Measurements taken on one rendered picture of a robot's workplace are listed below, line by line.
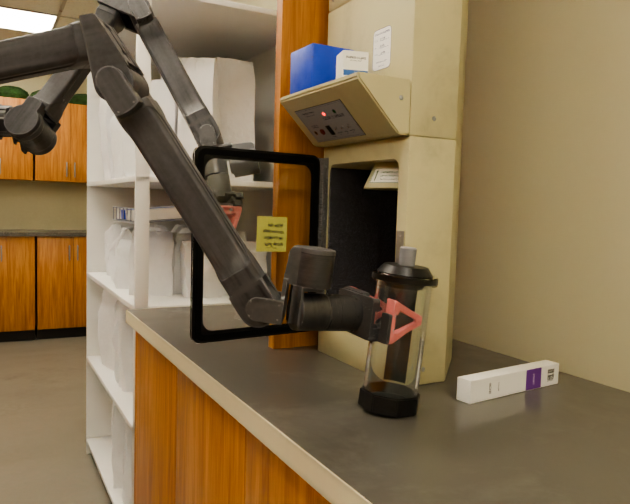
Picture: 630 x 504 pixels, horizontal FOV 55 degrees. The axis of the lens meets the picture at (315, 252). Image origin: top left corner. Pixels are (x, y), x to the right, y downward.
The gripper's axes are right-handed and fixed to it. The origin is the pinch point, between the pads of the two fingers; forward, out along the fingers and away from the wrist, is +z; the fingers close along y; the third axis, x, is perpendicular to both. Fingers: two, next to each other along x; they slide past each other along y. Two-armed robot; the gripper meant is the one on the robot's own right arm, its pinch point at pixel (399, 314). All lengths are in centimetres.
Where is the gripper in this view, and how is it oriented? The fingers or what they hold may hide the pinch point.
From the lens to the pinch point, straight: 102.2
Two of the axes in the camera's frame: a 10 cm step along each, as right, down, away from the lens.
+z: 8.7, 0.7, 4.8
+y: -4.7, -1.2, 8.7
